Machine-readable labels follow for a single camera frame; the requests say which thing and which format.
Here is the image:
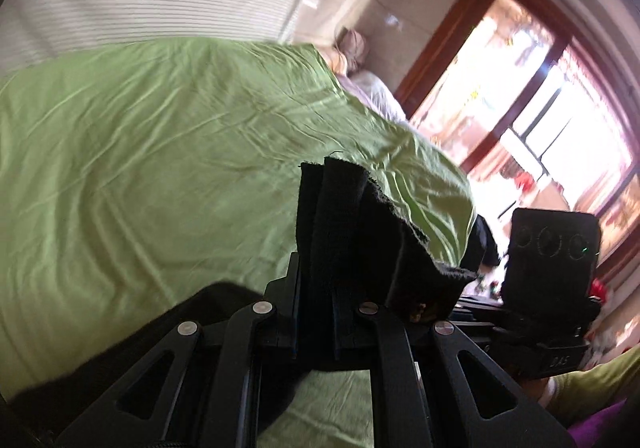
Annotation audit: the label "black pants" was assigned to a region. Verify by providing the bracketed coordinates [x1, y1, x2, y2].
[1, 157, 471, 447]

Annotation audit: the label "right hand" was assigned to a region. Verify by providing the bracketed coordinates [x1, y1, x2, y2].
[520, 376, 558, 408]

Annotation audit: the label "green bed sheet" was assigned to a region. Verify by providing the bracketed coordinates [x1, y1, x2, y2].
[1, 38, 475, 439]

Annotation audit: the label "beige bundle beside bed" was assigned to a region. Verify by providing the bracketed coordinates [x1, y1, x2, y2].
[318, 29, 369, 76]

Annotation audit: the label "black tracker camera box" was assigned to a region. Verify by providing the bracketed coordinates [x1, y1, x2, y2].
[500, 208, 601, 329]

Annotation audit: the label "brown wooden door frame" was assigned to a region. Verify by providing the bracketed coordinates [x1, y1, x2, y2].
[394, 0, 640, 279]

